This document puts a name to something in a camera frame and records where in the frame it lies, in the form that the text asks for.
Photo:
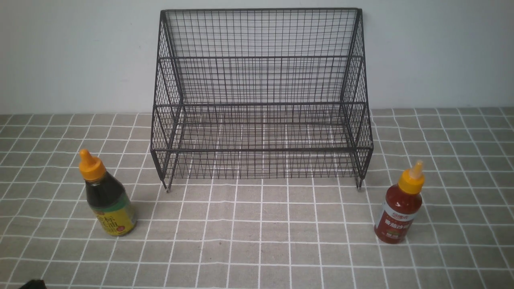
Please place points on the black object at corner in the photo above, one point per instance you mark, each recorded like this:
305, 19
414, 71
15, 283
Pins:
34, 284

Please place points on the dark soy sauce bottle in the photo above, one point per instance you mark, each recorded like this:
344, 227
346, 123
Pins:
106, 196

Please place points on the grey checkered tablecloth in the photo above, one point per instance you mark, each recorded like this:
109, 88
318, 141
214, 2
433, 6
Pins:
268, 233

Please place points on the red chili sauce bottle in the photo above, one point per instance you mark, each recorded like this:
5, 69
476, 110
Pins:
401, 204

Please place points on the black wire mesh shelf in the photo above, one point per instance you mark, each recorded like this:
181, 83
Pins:
264, 93

